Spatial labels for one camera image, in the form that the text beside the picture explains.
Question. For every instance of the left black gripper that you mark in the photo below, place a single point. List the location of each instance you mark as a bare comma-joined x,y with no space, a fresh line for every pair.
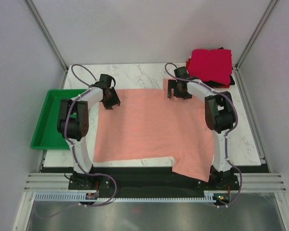
115,101

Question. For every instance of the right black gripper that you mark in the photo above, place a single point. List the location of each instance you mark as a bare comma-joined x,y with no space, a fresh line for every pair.
172,84

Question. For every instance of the salmon pink t shirt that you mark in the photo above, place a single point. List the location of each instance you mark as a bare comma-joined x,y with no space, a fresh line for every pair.
148,124

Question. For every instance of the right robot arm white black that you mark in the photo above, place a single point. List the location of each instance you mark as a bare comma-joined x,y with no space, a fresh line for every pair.
220,117

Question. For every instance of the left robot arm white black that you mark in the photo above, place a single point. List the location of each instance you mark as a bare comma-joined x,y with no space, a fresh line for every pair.
73,125

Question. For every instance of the folded crimson t shirt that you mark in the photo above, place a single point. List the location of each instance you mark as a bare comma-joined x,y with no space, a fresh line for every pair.
199,54

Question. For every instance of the green plastic tray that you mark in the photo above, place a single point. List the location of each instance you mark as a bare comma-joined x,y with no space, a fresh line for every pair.
46,136

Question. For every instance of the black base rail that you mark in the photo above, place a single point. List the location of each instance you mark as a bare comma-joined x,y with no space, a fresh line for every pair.
145,181

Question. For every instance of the left aluminium frame post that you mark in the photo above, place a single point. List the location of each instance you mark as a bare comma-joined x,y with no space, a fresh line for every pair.
43,28

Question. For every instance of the aluminium frame post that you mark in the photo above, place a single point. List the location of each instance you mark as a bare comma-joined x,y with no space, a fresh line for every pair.
260,25
43,28

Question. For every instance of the white slotted cable duct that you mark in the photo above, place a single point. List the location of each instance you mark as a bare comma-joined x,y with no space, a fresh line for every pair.
207,197

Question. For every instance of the right aluminium frame post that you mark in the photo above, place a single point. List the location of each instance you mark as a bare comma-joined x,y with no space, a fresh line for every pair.
260,25

